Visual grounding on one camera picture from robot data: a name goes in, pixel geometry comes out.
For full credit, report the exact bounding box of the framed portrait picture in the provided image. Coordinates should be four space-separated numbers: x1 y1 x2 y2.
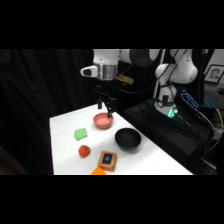
203 63 224 84

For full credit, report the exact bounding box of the wooden block with blue dot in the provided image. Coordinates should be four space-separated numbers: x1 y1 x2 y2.
97 150 118 173

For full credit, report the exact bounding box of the blue-lit device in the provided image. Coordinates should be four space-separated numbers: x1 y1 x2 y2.
180 88 200 110

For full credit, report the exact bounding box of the black bowl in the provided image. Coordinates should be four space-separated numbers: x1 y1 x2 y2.
114 127 142 150

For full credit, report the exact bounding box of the small green light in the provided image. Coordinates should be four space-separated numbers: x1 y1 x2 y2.
166 106 179 120

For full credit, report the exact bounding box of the green foam block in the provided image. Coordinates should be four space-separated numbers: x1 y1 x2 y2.
73 127 89 142

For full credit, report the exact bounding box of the black curtain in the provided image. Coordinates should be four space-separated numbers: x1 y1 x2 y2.
0 49 161 176

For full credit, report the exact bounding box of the red textured ball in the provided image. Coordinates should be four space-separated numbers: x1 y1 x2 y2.
78 144 92 159

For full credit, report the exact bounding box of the pink bowl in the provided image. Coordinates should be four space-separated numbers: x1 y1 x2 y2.
92 112 115 130

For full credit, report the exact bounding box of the tan wrist camera mount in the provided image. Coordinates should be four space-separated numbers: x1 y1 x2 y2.
115 74 135 86

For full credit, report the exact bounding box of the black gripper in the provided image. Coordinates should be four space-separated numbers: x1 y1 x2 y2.
94 79 117 119

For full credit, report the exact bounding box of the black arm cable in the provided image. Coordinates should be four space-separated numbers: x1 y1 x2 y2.
114 49 181 96

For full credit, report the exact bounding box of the black cloth-covered robot stand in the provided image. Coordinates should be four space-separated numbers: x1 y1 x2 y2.
123 98 216 176

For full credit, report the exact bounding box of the yellow cable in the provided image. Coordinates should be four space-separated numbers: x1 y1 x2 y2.
209 108 224 152

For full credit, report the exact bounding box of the orange block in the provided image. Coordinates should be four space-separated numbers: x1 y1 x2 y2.
90 166 108 176

